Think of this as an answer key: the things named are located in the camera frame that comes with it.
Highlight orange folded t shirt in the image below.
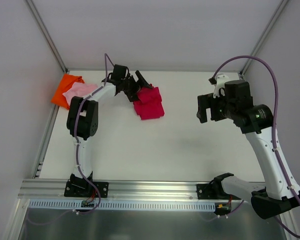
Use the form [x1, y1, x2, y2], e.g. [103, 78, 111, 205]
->
[51, 73, 85, 110]

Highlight aluminium mounting rail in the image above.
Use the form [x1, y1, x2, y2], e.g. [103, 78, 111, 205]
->
[17, 178, 266, 201]

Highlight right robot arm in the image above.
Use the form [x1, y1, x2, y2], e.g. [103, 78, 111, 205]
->
[196, 80, 300, 219]

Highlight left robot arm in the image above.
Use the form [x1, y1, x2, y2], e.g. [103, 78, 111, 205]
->
[64, 64, 153, 198]

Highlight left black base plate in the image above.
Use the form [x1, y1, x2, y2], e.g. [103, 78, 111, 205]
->
[63, 178, 109, 198]

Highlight white slotted cable duct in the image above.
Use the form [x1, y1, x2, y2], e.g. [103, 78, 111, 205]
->
[28, 199, 216, 212]

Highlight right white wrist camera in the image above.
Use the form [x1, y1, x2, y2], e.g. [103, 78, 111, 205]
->
[208, 73, 230, 99]

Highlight aluminium frame post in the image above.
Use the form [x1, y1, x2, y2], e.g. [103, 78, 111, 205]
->
[24, 0, 68, 73]
[239, 0, 290, 76]

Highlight pink folded t shirt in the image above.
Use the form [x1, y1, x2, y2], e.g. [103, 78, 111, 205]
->
[62, 82, 98, 106]

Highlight left aluminium frame post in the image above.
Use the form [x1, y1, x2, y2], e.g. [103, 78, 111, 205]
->
[24, 0, 68, 73]

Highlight right aluminium frame post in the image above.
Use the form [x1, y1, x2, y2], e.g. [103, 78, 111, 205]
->
[239, 0, 290, 76]

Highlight magenta t shirt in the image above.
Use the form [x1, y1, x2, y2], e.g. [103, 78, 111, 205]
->
[133, 86, 165, 121]

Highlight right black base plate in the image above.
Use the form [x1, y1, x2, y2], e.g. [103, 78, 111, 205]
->
[196, 181, 230, 200]

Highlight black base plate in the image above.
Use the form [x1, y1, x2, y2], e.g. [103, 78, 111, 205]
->
[63, 178, 109, 198]
[196, 181, 230, 200]

